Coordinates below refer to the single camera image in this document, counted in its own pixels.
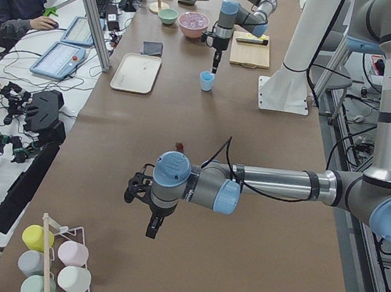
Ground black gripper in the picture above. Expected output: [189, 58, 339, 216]
[146, 204, 175, 238]
[211, 37, 229, 74]

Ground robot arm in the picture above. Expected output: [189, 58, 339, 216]
[141, 0, 391, 242]
[211, 0, 278, 74]

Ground light blue cup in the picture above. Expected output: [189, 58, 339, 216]
[199, 71, 215, 91]

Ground clear ice cubes pile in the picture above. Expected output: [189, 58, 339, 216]
[179, 12, 209, 29]

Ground pink cup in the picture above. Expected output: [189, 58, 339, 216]
[57, 241, 89, 267]

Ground white cup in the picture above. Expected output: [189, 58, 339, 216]
[57, 266, 91, 292]

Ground yellow cup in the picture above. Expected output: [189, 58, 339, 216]
[21, 224, 44, 253]

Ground grey cup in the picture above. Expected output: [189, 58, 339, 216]
[17, 250, 44, 277]

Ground mint green cup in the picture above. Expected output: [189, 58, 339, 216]
[20, 275, 44, 292]

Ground wooden cutting board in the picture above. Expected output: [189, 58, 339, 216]
[229, 31, 270, 69]

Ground pink bowl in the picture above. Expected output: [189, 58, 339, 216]
[178, 15, 207, 39]

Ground green bowl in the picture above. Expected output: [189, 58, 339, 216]
[157, 8, 179, 26]

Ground grey folded cloth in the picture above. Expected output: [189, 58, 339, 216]
[141, 41, 163, 57]

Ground red strawberry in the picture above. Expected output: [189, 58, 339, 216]
[175, 142, 184, 152]

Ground cream rabbit tray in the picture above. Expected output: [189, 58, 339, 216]
[110, 52, 162, 94]

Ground far teach pendant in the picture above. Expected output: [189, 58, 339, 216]
[60, 16, 94, 47]

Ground teach pendant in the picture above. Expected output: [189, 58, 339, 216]
[60, 16, 94, 47]
[29, 41, 86, 80]

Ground near teach pendant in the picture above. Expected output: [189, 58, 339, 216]
[29, 41, 86, 80]

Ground steel handled knife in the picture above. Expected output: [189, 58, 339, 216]
[235, 36, 269, 46]

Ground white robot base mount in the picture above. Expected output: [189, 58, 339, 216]
[257, 0, 345, 115]

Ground white wire cup rack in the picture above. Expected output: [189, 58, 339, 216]
[42, 213, 92, 292]

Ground aluminium frame post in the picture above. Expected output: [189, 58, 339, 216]
[82, 0, 111, 72]

